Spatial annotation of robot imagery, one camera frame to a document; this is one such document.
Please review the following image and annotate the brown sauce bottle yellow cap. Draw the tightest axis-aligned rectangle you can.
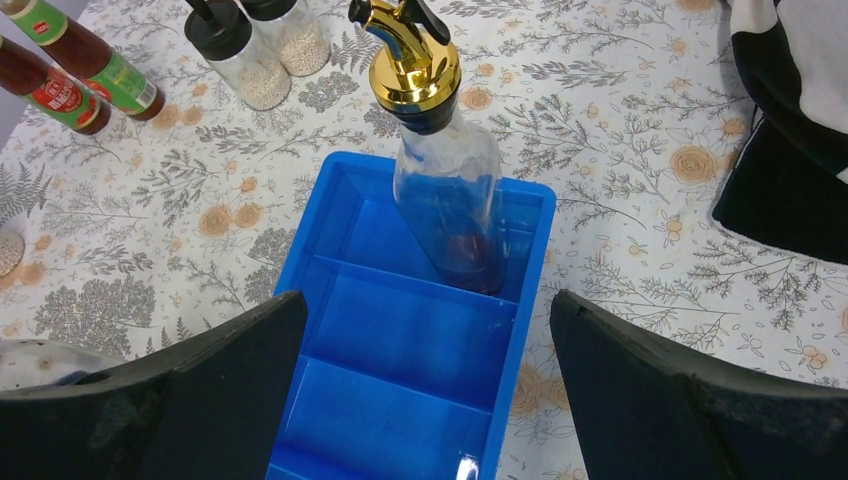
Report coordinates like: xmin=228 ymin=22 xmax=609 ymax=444
xmin=1 ymin=37 xmax=111 ymax=135

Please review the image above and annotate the floral table mat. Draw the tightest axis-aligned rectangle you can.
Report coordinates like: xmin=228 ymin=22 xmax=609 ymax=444
xmin=1 ymin=1 xmax=847 ymax=479

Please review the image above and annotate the black white checkered cloth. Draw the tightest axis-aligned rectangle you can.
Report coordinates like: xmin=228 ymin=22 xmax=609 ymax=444
xmin=712 ymin=0 xmax=847 ymax=265

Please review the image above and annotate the black lid spice jar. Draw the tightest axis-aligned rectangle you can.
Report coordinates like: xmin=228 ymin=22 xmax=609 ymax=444
xmin=184 ymin=0 xmax=291 ymax=111
xmin=241 ymin=0 xmax=330 ymax=77

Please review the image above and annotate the blue plastic divided bin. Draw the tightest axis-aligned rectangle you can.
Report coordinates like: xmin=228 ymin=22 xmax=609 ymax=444
xmin=267 ymin=151 xmax=556 ymax=479

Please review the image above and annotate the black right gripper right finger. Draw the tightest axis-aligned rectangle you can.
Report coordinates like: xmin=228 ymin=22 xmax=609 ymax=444
xmin=550 ymin=290 xmax=847 ymax=479

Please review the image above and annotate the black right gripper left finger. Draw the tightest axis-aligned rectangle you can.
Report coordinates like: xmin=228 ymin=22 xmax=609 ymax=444
xmin=1 ymin=291 xmax=308 ymax=479

